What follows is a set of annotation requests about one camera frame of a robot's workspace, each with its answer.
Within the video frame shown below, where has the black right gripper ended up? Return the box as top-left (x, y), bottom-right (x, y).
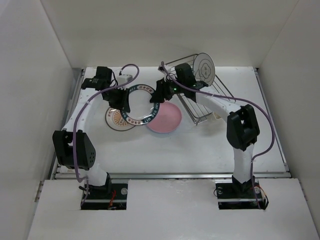
top-left (149, 76), bottom-right (185, 103)

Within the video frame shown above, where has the patterned white plate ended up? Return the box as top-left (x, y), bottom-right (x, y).
top-left (104, 107), bottom-right (135, 132)

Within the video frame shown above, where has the large patterned plate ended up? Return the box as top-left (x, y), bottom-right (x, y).
top-left (120, 84), bottom-right (160, 126)

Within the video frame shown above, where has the pink plastic plate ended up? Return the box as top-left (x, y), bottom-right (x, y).
top-left (146, 102), bottom-right (182, 131)

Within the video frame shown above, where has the blue plastic plate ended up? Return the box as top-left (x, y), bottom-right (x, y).
top-left (148, 128), bottom-right (177, 135)

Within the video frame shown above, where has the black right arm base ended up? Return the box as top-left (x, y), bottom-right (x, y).
top-left (213, 182), bottom-right (269, 210)

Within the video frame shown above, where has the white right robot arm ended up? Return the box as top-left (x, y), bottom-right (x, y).
top-left (150, 63), bottom-right (260, 197)

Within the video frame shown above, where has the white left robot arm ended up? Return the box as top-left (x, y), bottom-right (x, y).
top-left (52, 64), bottom-right (138, 199)

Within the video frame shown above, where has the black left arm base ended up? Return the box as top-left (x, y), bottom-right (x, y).
top-left (79, 183), bottom-right (128, 211)

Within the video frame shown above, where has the white rearmost plate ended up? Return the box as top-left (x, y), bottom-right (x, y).
top-left (193, 53), bottom-right (216, 86)

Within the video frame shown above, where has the white cutlery holder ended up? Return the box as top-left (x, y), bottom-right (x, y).
top-left (212, 112), bottom-right (221, 120)

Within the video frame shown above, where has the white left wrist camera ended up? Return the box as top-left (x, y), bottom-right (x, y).
top-left (116, 74), bottom-right (133, 87)

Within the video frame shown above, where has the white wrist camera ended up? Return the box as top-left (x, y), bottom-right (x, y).
top-left (157, 64), bottom-right (172, 74)
top-left (116, 74), bottom-right (133, 87)

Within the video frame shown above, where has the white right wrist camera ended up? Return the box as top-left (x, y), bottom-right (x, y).
top-left (157, 64), bottom-right (172, 74)

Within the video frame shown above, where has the dark wire dish rack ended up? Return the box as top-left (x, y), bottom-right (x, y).
top-left (164, 53), bottom-right (236, 126)

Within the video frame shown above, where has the aluminium front rail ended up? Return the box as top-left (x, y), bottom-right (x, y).
top-left (110, 171), bottom-right (292, 180)

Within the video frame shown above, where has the aluminium side rail left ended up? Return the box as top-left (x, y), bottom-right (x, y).
top-left (34, 153), bottom-right (59, 203)

